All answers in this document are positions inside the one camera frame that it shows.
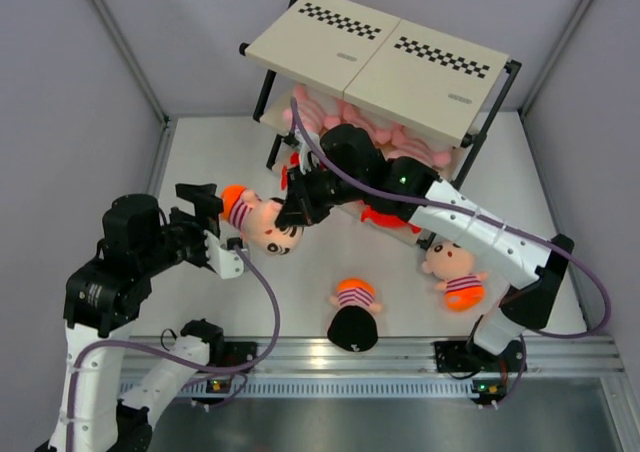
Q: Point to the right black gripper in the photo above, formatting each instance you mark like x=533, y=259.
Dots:
x=300, y=208

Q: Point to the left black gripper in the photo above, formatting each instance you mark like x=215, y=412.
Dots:
x=206, y=205

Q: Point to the boy doll face up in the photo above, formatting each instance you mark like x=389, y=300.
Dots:
x=255, y=219

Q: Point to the pink striped frog plush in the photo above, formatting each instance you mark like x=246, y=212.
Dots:
x=400, y=142
x=337, y=112
x=310, y=111

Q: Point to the boy doll black hair back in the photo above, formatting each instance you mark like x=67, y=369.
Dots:
x=353, y=327

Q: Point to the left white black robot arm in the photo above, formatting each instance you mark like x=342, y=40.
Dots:
x=103, y=300

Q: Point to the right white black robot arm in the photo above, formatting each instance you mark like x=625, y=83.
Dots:
x=352, y=169

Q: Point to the boy doll near shelf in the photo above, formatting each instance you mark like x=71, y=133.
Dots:
x=461, y=286

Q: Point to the red whale plush rightmost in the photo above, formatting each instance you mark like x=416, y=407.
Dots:
x=386, y=221

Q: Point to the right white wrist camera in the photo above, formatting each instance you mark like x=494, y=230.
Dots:
x=303, y=156

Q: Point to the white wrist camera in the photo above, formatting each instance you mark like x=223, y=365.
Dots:
x=221, y=256
x=303, y=156

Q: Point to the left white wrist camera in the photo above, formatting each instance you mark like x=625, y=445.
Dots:
x=221, y=256

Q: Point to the beige three-tier shelf black frame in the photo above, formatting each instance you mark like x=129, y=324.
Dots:
x=447, y=90

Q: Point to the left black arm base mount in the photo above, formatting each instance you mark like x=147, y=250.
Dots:
x=233, y=353

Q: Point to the aluminium rail base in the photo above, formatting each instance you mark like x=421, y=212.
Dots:
x=414, y=356

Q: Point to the grey slotted cable duct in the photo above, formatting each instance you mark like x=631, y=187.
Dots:
x=263, y=387

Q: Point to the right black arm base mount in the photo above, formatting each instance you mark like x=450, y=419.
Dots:
x=460, y=358

